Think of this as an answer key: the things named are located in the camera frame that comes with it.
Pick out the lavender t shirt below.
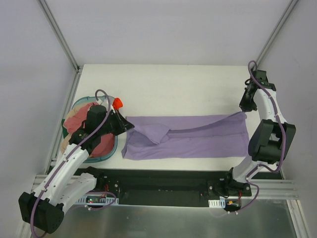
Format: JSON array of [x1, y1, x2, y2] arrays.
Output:
[[121, 112, 249, 160]]

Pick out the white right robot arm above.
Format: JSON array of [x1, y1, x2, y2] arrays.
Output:
[[223, 69, 296, 196]]

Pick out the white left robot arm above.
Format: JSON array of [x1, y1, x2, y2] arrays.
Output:
[[18, 105, 134, 237]]

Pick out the teal plastic laundry basket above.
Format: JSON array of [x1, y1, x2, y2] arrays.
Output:
[[57, 97, 118, 163]]

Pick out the orange red t shirt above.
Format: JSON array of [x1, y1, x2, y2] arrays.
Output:
[[112, 98, 123, 110]]

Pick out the pink t shirt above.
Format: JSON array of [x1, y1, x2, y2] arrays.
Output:
[[63, 104, 117, 158]]

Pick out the dark green t shirt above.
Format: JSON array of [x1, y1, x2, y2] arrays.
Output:
[[61, 119, 68, 138]]

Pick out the beige t shirt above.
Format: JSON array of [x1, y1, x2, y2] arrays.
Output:
[[60, 103, 89, 154]]

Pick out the right aluminium frame post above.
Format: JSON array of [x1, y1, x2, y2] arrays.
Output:
[[256, 0, 300, 66]]

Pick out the aluminium frame post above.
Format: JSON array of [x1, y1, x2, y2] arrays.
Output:
[[37, 0, 81, 72], [256, 0, 300, 66]]

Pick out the left aluminium frame post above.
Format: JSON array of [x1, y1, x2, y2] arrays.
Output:
[[37, 0, 81, 72]]

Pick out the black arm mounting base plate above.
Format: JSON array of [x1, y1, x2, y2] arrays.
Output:
[[75, 167, 252, 207]]

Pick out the left white slotted cable duct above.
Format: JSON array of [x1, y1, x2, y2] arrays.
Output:
[[74, 195, 119, 206]]

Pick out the white slotted cable duct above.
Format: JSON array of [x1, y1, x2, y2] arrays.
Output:
[[208, 199, 226, 209], [74, 195, 119, 206]]

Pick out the right white slotted cable duct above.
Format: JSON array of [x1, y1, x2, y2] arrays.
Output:
[[208, 199, 226, 209]]

